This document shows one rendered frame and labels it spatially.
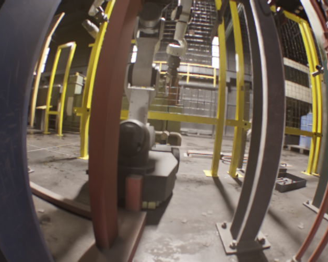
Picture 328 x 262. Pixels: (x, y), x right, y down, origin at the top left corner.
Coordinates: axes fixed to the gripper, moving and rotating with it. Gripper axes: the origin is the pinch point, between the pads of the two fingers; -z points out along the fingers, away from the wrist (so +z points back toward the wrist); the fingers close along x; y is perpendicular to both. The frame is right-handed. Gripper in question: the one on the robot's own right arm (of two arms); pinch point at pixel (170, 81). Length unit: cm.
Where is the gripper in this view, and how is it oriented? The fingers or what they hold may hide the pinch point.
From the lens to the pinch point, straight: 113.1
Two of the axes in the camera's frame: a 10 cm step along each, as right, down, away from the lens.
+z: 1.8, -8.4, -5.2
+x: -2.9, -5.5, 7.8
